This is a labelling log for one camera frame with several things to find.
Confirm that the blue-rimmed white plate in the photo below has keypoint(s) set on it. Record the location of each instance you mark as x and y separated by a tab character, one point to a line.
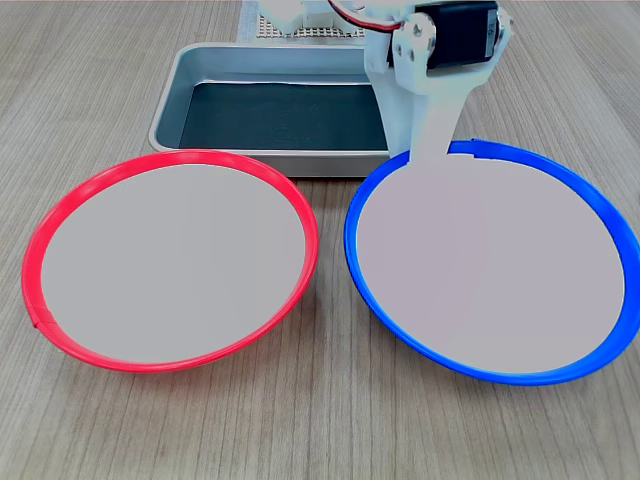
490	270

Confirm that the black tray mat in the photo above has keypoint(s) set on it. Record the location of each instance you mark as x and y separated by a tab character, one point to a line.
280	117

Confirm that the steel tray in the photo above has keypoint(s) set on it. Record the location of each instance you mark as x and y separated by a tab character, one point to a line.
170	107

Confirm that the red-rimmed white plate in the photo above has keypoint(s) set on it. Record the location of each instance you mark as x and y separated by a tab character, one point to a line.
172	265

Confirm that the pale perforated base plate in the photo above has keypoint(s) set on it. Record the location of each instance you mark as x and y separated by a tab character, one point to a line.
320	33

